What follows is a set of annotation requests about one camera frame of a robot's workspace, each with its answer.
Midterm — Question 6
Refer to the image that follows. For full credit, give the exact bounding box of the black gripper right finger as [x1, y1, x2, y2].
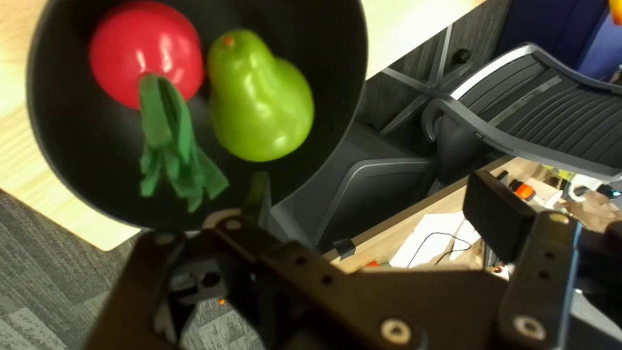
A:
[461, 170, 622, 350]

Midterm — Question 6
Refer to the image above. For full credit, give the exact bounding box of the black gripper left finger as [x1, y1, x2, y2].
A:
[84, 170, 424, 350]

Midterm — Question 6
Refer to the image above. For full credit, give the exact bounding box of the green toy pear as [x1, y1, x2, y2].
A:
[206, 28, 317, 164]

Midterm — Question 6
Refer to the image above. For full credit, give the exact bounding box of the red radish with green leaves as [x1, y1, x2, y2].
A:
[88, 0, 232, 215]

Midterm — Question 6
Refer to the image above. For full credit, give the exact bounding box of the wooden side desk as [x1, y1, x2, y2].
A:
[323, 154, 622, 279]

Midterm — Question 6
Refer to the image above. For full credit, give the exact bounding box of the white paper sheet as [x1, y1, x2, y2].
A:
[387, 213, 484, 271]

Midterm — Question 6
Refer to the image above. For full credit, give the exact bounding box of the black mesh office chair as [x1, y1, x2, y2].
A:
[362, 42, 622, 191]

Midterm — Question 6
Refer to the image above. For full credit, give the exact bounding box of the dark blue fabric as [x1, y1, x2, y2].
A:
[498, 0, 622, 84]

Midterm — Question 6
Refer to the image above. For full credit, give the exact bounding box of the black plastic bowl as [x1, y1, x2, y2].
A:
[26, 0, 370, 234]

